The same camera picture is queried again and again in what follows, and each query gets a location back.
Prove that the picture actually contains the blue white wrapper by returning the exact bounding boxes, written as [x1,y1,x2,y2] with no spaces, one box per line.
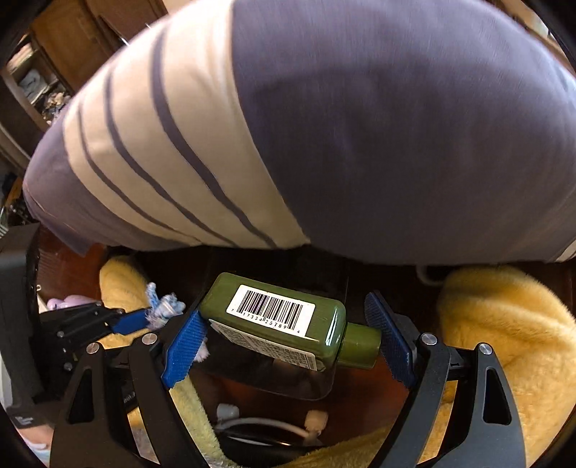
[144,283,185,330]

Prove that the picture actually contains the green square bottle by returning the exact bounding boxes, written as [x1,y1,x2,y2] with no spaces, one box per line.
[198,273,382,372]

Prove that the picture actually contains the yellow fluffy blanket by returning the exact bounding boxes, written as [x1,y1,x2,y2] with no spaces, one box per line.
[100,256,575,467]

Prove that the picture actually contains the brown wooden wardrobe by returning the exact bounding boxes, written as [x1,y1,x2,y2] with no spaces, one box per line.
[0,0,168,177]

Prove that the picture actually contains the purple striped bed cover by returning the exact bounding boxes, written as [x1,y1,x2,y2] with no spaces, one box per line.
[23,1,575,265]

